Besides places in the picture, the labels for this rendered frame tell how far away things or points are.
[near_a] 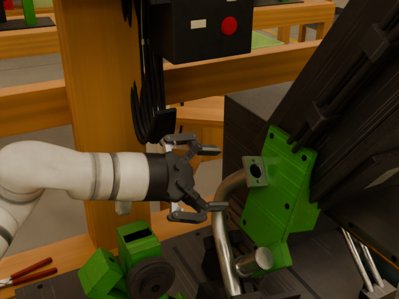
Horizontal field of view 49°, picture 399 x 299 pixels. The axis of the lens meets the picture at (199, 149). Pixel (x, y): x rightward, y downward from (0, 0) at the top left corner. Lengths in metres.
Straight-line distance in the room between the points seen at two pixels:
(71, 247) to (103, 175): 0.53
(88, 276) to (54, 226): 2.01
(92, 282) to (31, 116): 0.43
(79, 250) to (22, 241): 1.54
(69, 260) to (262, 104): 0.57
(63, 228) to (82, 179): 2.06
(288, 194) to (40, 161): 0.39
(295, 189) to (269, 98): 0.30
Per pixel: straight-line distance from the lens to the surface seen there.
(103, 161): 0.63
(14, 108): 0.98
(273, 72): 1.20
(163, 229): 1.15
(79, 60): 0.87
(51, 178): 0.60
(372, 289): 0.87
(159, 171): 0.65
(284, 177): 0.74
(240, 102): 0.94
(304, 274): 1.02
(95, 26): 0.86
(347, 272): 1.06
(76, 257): 1.11
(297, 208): 0.74
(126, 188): 0.64
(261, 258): 0.76
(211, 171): 3.06
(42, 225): 2.73
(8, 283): 1.08
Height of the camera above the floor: 1.60
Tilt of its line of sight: 29 degrees down
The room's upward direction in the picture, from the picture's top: straight up
